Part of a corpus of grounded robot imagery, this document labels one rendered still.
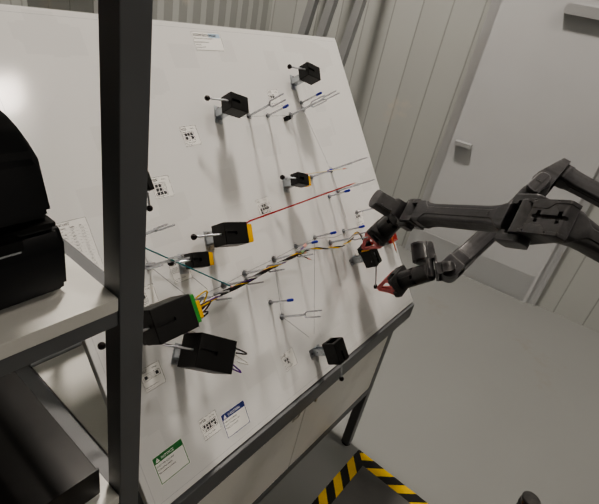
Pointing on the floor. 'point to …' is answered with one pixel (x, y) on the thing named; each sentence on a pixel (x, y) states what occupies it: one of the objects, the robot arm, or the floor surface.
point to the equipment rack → (111, 168)
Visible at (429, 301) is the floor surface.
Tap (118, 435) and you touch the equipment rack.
